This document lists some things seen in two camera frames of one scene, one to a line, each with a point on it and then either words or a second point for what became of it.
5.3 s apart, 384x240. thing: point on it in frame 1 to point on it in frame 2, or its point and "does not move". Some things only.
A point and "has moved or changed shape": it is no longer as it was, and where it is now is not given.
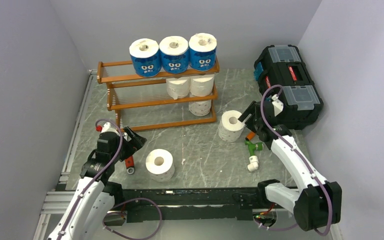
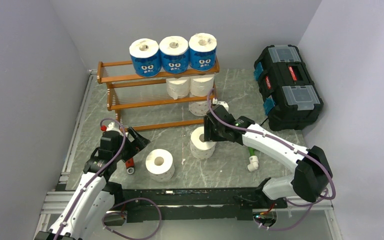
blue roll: (202, 51) does not move
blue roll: (174, 54) does not move
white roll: (178, 87) does not move
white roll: (231, 129) has moved or changed shape
